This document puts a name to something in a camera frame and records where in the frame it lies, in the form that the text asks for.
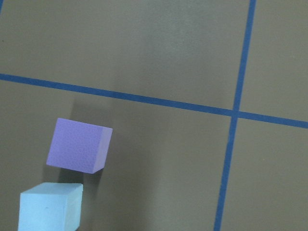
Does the light blue foam block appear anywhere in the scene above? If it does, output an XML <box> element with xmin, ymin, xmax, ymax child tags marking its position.
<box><xmin>18</xmin><ymin>182</ymin><xmax>83</xmax><ymax>231</ymax></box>

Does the purple foam block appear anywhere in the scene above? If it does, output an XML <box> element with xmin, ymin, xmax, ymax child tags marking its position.
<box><xmin>46</xmin><ymin>118</ymin><xmax>113</xmax><ymax>174</ymax></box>

